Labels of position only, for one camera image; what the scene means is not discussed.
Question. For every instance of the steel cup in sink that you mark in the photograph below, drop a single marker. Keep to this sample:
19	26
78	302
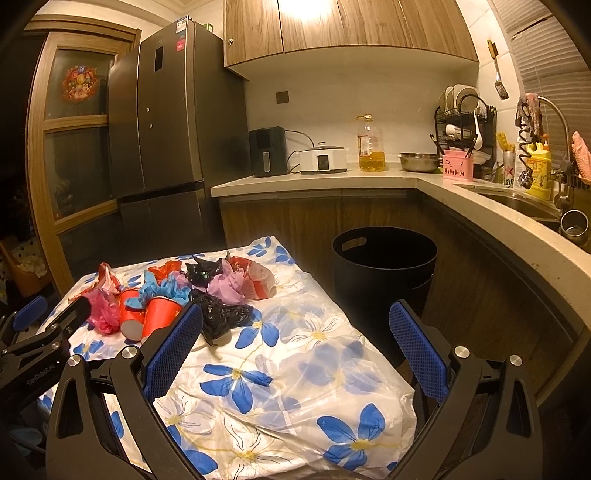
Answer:
575	226

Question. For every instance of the white rice cooker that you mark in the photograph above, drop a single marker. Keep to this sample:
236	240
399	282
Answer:
324	159

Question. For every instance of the floral blue white tablecloth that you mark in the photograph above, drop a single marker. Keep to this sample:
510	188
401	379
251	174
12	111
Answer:
295	392

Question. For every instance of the white ladle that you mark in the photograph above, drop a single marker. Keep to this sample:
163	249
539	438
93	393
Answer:
478	140

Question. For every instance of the black dish rack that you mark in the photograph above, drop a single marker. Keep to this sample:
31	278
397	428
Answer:
455	127

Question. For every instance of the stainless steel bowl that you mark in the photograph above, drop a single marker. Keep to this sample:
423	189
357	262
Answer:
420	162

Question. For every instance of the black plastic bag front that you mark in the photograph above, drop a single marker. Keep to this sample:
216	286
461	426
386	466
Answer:
219	318

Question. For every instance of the yellow detergent bottle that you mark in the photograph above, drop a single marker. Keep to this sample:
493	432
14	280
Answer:
540	162

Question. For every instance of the pink cloth on faucet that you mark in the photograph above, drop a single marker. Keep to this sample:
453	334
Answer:
529	116

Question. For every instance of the magenta wrapper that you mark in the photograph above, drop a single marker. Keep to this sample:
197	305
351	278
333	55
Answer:
104	314

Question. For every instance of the black round trash bin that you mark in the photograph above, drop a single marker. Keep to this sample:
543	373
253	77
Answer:
374	267

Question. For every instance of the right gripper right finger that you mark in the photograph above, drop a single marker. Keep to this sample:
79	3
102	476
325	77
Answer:
477	418

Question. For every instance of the cooking oil bottle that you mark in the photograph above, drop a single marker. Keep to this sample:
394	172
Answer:
371	150

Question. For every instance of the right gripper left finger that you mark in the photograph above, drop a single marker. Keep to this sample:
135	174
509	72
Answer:
82	442

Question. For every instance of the dark grey refrigerator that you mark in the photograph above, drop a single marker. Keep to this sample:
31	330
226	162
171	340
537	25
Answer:
177	128

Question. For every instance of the translucent red plastic bag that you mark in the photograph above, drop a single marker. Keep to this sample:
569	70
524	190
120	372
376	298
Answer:
258	282

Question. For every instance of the pink plastic bag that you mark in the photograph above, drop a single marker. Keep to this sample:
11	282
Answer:
227	285

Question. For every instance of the pink rubber glove hanging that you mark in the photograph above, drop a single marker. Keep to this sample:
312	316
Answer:
582	157

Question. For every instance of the black air fryer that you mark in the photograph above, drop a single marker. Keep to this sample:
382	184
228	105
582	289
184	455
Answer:
268	151

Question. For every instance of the wooden upper cabinet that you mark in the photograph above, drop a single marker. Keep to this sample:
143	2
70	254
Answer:
257	29

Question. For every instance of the red white snack wrapper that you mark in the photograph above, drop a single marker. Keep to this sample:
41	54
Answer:
105	280

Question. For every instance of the green beer can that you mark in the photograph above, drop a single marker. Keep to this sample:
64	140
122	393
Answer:
509	159

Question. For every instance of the wooden lower cabinets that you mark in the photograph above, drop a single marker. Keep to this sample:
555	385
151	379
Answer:
475	290

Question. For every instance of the black plastic bag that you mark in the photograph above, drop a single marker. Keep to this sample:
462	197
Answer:
201	271
219	318

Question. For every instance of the hanging black spatula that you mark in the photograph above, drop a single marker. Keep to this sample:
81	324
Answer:
499	85

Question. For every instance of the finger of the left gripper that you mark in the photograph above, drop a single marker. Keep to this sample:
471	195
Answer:
14	324
55	337

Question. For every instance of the red paper cup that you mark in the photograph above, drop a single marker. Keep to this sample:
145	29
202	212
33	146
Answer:
159	313
131	320

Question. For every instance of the wooden glass door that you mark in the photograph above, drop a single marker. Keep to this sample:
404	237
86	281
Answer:
75	212

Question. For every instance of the pink utensil basket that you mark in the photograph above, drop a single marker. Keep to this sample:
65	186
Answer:
458	165

